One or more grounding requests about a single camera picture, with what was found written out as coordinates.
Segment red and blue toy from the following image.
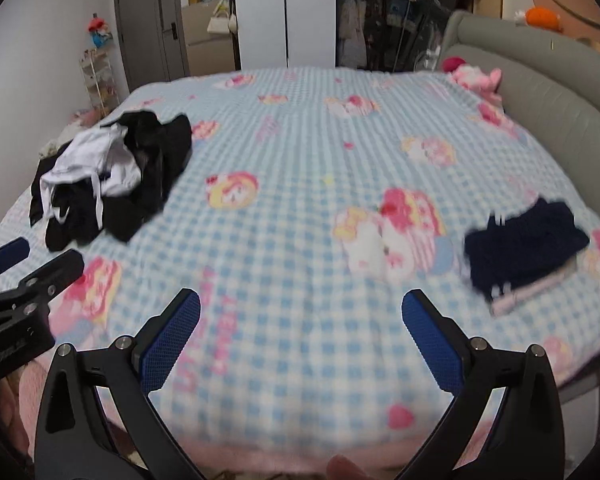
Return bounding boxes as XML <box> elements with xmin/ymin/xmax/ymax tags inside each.
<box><xmin>87</xmin><ymin>16</ymin><xmax>115</xmax><ymax>48</ymax></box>

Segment grey upholstered bed headboard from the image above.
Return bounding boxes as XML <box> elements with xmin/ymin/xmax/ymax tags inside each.
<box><xmin>437</xmin><ymin>9</ymin><xmax>600</xmax><ymax>403</ymax></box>

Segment beige fridge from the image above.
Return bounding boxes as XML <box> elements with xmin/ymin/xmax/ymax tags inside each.
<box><xmin>180</xmin><ymin>0</ymin><xmax>242</xmax><ymax>78</ymax></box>

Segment orange plush toy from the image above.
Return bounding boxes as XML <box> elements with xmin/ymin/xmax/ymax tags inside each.
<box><xmin>525</xmin><ymin>6</ymin><xmax>563</xmax><ymax>33</ymax></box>

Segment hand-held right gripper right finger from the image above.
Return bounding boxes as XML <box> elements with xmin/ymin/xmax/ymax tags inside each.
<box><xmin>401</xmin><ymin>288</ymin><xmax>566</xmax><ymax>480</ymax></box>

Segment pink and white plush toy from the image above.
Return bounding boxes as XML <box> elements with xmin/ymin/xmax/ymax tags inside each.
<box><xmin>450</xmin><ymin>64</ymin><xmax>493</xmax><ymax>93</ymax></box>

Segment glass door wardrobe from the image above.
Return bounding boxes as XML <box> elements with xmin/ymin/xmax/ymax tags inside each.
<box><xmin>335</xmin><ymin>0</ymin><xmax>476</xmax><ymax>72</ymax></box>

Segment white wardrobe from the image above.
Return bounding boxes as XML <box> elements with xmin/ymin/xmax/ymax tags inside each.
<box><xmin>232</xmin><ymin>0</ymin><xmax>338</xmax><ymax>72</ymax></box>

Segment grey door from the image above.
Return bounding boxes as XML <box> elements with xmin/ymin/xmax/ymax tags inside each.
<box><xmin>112</xmin><ymin>0</ymin><xmax>190</xmax><ymax>93</ymax></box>

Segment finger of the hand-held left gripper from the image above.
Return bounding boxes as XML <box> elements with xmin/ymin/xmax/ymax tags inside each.
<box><xmin>0</xmin><ymin>237</ymin><xmax>31</xmax><ymax>286</ymax></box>
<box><xmin>0</xmin><ymin>249</ymin><xmax>86</xmax><ymax>317</ymax></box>

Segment blue checked printed blanket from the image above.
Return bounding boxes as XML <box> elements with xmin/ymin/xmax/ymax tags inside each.
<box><xmin>0</xmin><ymin>67</ymin><xmax>600</xmax><ymax>466</ymax></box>

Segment white handbag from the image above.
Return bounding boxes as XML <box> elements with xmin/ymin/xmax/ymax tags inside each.
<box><xmin>207</xmin><ymin>7</ymin><xmax>238</xmax><ymax>36</ymax></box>

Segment black zip jacket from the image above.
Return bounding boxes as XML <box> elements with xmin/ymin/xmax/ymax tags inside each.
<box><xmin>105</xmin><ymin>110</ymin><xmax>195</xmax><ymax>243</ymax></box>

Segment white storage rack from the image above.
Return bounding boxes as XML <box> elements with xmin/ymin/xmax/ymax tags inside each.
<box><xmin>79</xmin><ymin>47</ymin><xmax>118</xmax><ymax>121</ymax></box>

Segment person's right hand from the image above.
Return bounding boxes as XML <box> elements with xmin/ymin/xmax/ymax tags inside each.
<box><xmin>325</xmin><ymin>454</ymin><xmax>366</xmax><ymax>480</ymax></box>

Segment white charger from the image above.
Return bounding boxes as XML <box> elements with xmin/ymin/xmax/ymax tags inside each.
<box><xmin>415</xmin><ymin>45</ymin><xmax>443</xmax><ymax>72</ymax></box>

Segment navy white-striped pants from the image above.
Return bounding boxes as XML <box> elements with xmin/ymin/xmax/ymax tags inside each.
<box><xmin>462</xmin><ymin>197</ymin><xmax>592</xmax><ymax>301</ymax></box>

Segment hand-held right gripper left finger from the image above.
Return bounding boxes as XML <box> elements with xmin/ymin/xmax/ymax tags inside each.
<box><xmin>34</xmin><ymin>287</ymin><xmax>203</xmax><ymax>480</ymax></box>

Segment white garment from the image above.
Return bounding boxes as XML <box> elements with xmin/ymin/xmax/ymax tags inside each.
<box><xmin>39</xmin><ymin>127</ymin><xmax>143</xmax><ymax>231</ymax></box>

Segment folded pink garment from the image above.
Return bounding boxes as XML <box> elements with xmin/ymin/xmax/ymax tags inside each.
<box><xmin>490</xmin><ymin>260</ymin><xmax>581</xmax><ymax>317</ymax></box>

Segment person's left hand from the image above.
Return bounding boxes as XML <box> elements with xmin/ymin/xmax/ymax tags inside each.
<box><xmin>0</xmin><ymin>377</ymin><xmax>31</xmax><ymax>466</ymax></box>

